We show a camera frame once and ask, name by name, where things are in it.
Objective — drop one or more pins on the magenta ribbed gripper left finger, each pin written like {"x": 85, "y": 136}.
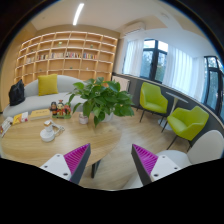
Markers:
{"x": 69, "y": 166}

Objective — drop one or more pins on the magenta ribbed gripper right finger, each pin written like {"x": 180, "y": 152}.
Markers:
{"x": 151, "y": 167}

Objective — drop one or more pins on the white round charger base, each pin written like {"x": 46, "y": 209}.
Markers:
{"x": 47, "y": 134}

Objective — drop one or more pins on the round wooden table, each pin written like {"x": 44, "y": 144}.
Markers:
{"x": 22, "y": 142}

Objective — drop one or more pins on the small white side table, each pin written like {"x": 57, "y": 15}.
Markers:
{"x": 162, "y": 122}

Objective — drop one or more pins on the small white cup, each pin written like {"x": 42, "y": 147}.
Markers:
{"x": 83, "y": 119}

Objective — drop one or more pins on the near lime green armchair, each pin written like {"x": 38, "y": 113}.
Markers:
{"x": 187, "y": 124}

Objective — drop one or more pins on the lime green armchair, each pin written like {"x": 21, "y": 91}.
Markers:
{"x": 187, "y": 124}
{"x": 151, "y": 99}

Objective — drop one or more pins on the colourful figurine set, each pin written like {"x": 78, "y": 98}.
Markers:
{"x": 60, "y": 110}

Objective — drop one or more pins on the yellow book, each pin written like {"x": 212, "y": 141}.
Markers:
{"x": 39, "y": 114}

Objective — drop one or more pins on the white chair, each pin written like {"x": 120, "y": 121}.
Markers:
{"x": 208, "y": 147}

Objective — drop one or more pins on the far lime green armchair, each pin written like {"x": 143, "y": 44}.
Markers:
{"x": 151, "y": 99}

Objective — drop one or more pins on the orange yellow booklet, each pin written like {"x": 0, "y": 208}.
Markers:
{"x": 20, "y": 118}

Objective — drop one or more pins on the green potted plant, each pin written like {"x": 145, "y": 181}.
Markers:
{"x": 102, "y": 98}

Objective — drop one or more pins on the white magazine at edge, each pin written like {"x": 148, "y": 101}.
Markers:
{"x": 5, "y": 125}

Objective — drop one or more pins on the light grey sofa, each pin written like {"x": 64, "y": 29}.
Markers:
{"x": 33, "y": 101}

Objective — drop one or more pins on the yellow cushion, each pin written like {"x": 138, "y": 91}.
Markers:
{"x": 47, "y": 84}

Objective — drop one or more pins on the white radiator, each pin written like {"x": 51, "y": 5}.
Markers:
{"x": 124, "y": 83}

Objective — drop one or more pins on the black bag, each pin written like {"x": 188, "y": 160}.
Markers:
{"x": 16, "y": 93}

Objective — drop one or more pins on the white sheer curtain right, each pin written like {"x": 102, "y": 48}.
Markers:
{"x": 184, "y": 73}

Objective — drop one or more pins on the white sheer curtain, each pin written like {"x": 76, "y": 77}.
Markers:
{"x": 184, "y": 73}
{"x": 133, "y": 57}

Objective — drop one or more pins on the black framed right window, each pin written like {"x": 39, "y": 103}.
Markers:
{"x": 213, "y": 93}

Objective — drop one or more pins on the black framed window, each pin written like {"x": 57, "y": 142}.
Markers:
{"x": 154, "y": 60}
{"x": 213, "y": 93}

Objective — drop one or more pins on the white sheer curtain left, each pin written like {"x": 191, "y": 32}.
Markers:
{"x": 133, "y": 57}

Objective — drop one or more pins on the white air conditioner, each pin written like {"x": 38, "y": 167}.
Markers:
{"x": 133, "y": 28}

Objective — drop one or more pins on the ceiling light strip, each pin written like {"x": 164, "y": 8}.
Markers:
{"x": 77, "y": 13}

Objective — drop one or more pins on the wooden bookshelf wall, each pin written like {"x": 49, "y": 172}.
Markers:
{"x": 77, "y": 54}

